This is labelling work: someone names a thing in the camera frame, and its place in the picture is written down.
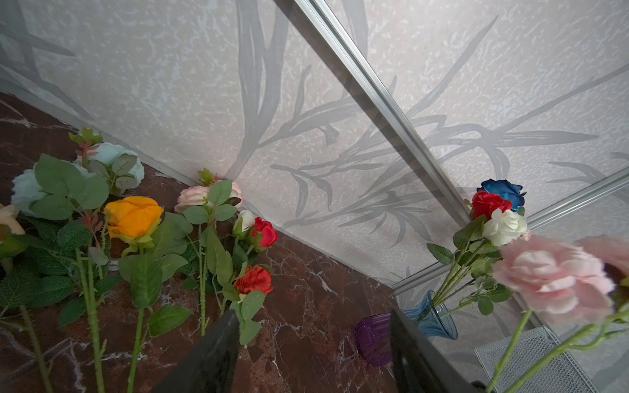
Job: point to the red rose stem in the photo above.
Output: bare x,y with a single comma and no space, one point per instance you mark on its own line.
484,204

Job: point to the white rose stem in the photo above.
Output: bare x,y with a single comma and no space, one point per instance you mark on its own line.
476,250

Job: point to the pale blue flower stem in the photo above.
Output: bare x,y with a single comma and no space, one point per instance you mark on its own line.
86,193

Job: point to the purple glass vase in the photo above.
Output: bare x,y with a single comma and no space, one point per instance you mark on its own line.
376,335

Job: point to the blue rose stem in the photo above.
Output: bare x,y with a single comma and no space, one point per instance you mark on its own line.
506,190

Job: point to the small red rose spray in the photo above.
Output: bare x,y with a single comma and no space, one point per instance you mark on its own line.
224,241

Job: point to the light pink rose stem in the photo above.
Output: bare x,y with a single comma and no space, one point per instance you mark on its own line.
586,283

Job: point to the orange rose stem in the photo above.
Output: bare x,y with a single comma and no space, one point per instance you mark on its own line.
145,269

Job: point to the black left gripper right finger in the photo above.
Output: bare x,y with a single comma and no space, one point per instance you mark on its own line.
419,367

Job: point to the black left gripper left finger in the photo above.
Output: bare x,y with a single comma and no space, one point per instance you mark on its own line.
210,365

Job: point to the peach rose bud stem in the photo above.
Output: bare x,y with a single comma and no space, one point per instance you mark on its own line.
18,284

